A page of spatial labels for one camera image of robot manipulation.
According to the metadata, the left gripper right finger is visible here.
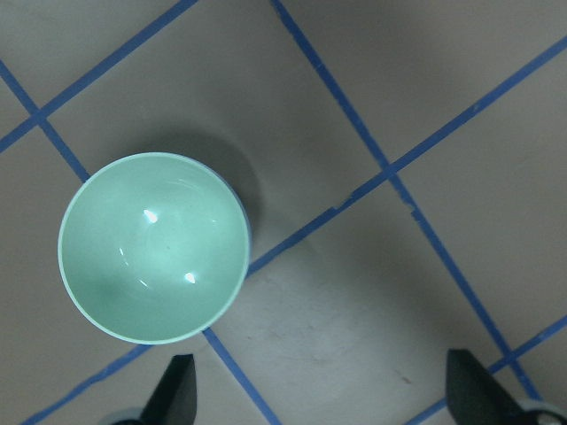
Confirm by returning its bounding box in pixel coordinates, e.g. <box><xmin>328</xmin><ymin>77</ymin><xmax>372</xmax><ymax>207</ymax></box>
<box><xmin>445</xmin><ymin>349</ymin><xmax>525</xmax><ymax>425</ymax></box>

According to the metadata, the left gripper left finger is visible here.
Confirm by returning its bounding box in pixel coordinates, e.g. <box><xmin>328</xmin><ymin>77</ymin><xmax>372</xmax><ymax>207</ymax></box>
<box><xmin>140</xmin><ymin>354</ymin><xmax>198</xmax><ymax>425</ymax></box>

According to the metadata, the green bowl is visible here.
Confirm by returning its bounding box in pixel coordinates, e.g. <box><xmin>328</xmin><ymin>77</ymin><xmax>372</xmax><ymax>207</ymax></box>
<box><xmin>57</xmin><ymin>152</ymin><xmax>251</xmax><ymax>345</ymax></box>

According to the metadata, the blue bowl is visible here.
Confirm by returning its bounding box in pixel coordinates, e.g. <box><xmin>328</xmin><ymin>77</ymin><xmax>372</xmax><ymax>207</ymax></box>
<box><xmin>185</xmin><ymin>153</ymin><xmax>254</xmax><ymax>344</ymax></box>

